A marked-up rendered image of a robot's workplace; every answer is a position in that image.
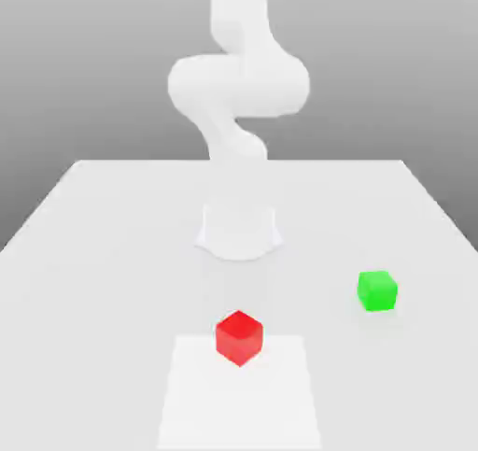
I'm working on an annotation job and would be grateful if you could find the small red cube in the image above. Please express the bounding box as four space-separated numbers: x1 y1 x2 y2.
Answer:
215 309 264 368

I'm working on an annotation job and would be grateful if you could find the small green cube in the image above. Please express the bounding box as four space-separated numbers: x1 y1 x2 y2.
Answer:
357 270 400 313

